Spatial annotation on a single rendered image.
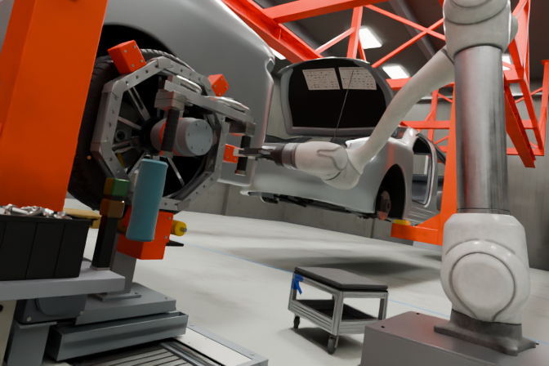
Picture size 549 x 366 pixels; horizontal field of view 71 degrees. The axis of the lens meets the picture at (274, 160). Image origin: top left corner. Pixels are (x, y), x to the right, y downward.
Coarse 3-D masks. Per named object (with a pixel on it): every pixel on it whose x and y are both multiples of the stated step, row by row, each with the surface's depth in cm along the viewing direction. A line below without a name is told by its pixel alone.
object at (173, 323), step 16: (64, 320) 126; (112, 320) 136; (128, 320) 141; (144, 320) 146; (160, 320) 145; (176, 320) 152; (48, 336) 122; (64, 336) 118; (80, 336) 122; (96, 336) 126; (112, 336) 130; (128, 336) 135; (144, 336) 140; (160, 336) 146; (48, 352) 120; (64, 352) 118; (80, 352) 122; (96, 352) 126
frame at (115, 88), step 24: (144, 72) 132; (168, 72) 145; (192, 72) 149; (120, 96) 126; (96, 120) 126; (216, 120) 162; (96, 144) 123; (216, 144) 163; (120, 168) 127; (216, 168) 161; (192, 192) 152
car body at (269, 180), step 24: (264, 144) 445; (360, 144) 383; (408, 144) 454; (432, 144) 576; (264, 168) 415; (288, 168) 395; (384, 168) 390; (408, 168) 442; (432, 168) 533; (240, 192) 466; (264, 192) 475; (288, 192) 396; (312, 192) 381; (336, 192) 374; (360, 192) 374; (384, 192) 415; (408, 192) 446; (432, 192) 529; (360, 216) 747; (384, 216) 419; (408, 216) 454; (432, 216) 528
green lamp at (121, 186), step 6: (108, 180) 90; (114, 180) 88; (120, 180) 89; (126, 180) 91; (108, 186) 89; (114, 186) 88; (120, 186) 89; (126, 186) 91; (108, 192) 89; (114, 192) 88; (120, 192) 90; (126, 192) 91
